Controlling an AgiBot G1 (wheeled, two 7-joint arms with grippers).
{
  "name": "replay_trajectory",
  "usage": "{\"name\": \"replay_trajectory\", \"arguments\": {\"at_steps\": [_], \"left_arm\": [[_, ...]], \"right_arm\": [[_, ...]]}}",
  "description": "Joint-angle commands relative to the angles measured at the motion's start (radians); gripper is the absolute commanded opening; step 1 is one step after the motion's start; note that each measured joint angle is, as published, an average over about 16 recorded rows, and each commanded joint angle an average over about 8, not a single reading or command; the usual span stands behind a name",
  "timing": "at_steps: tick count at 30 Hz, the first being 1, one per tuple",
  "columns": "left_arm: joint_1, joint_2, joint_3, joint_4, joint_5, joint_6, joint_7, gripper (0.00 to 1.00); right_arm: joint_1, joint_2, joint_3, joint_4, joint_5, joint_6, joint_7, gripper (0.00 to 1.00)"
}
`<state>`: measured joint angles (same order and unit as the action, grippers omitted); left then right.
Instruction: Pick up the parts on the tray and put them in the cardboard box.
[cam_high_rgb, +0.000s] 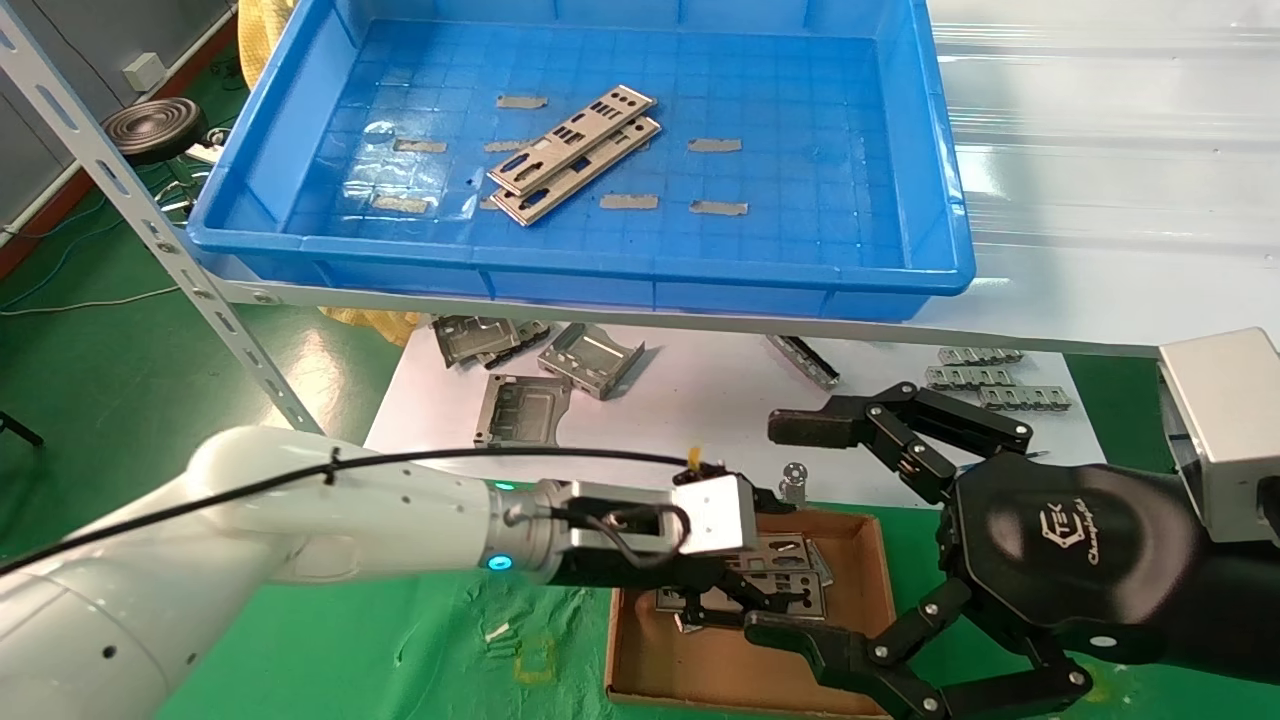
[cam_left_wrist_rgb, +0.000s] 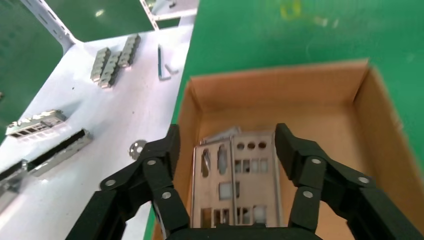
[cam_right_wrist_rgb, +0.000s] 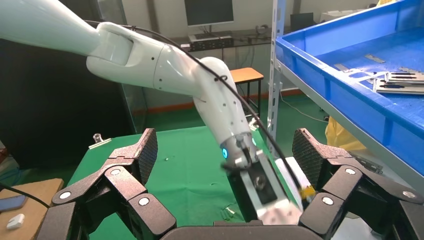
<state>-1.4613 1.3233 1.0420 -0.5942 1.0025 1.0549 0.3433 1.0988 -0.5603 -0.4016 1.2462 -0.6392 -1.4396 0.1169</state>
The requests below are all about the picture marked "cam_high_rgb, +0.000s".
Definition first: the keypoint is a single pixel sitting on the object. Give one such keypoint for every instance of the dark folded metal bracket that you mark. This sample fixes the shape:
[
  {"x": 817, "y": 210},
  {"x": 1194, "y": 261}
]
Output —
[{"x": 530, "y": 332}]

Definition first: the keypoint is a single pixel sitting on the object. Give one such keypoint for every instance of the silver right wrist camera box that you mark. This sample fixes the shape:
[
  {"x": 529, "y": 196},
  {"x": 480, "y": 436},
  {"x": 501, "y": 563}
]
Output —
[{"x": 1225, "y": 430}]

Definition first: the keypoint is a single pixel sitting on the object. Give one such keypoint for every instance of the blue plastic tray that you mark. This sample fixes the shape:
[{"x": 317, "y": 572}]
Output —
[{"x": 800, "y": 240}]

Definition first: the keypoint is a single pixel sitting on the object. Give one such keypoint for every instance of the grey folded metal bracket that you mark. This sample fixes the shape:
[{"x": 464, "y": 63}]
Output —
[{"x": 470, "y": 340}]

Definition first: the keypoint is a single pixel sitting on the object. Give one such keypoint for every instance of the long grey metal strip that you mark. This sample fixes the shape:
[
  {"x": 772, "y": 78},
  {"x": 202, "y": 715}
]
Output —
[{"x": 805, "y": 362}]

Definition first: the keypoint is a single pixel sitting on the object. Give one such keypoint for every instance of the black floor stand leg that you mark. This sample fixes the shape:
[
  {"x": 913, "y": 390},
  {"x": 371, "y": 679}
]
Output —
[{"x": 20, "y": 430}]

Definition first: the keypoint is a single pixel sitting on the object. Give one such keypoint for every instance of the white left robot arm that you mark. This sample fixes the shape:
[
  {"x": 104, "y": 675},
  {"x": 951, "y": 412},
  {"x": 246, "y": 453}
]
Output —
[{"x": 250, "y": 540}]

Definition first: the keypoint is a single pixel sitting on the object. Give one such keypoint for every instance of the grey metal box bracket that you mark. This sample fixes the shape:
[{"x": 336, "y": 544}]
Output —
[{"x": 590, "y": 355}]

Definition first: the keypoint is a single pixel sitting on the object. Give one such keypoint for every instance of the small notched metal strip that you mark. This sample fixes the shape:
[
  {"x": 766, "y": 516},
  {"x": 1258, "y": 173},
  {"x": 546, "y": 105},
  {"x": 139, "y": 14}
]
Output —
[
  {"x": 1025, "y": 398},
  {"x": 968, "y": 378},
  {"x": 980, "y": 356}
]

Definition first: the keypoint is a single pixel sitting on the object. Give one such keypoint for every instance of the small white scrap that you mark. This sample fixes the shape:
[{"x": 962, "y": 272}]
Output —
[{"x": 497, "y": 632}]

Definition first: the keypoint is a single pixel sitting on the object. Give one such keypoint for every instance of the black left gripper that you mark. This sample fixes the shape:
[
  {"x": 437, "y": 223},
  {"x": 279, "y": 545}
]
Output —
[{"x": 640, "y": 575}]

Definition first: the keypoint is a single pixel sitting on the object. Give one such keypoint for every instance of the white wall socket box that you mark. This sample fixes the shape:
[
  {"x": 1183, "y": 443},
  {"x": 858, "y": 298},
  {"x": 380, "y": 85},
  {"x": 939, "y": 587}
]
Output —
[{"x": 145, "y": 70}]

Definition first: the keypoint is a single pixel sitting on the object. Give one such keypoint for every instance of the silver binder clip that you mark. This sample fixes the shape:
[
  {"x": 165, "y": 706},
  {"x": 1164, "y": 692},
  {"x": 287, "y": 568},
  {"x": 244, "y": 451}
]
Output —
[{"x": 795, "y": 470}]

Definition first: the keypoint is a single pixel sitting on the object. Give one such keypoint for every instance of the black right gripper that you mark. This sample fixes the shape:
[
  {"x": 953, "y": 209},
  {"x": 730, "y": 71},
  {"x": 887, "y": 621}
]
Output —
[{"x": 1080, "y": 560}]

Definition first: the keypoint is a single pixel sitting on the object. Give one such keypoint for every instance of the green table cloth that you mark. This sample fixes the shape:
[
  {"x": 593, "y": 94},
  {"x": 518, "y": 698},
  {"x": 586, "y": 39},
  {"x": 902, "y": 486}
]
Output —
[{"x": 450, "y": 650}]

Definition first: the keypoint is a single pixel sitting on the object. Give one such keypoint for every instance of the white paper sheet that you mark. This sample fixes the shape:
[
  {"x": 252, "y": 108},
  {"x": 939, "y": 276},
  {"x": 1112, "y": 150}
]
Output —
[{"x": 700, "y": 420}]

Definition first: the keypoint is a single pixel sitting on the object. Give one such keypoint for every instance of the black round disc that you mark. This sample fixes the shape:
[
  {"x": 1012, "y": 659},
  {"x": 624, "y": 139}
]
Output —
[{"x": 155, "y": 130}]

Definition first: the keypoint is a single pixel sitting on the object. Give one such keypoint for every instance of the grey slotted shelf upright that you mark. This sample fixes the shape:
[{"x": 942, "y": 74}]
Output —
[{"x": 100, "y": 165}]

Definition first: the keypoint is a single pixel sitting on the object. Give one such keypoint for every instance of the flat grey metal frame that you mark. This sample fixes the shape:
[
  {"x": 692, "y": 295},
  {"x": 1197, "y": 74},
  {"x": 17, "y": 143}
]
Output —
[{"x": 490, "y": 412}]

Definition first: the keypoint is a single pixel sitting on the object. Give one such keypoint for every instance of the brown cardboard box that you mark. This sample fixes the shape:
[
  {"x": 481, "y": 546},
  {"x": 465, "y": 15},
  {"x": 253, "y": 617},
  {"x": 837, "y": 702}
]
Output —
[{"x": 720, "y": 670}]

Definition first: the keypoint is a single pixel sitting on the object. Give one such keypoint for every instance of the grey metal shelf rail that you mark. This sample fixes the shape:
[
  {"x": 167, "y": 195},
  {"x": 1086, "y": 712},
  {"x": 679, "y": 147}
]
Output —
[{"x": 1000, "y": 337}]

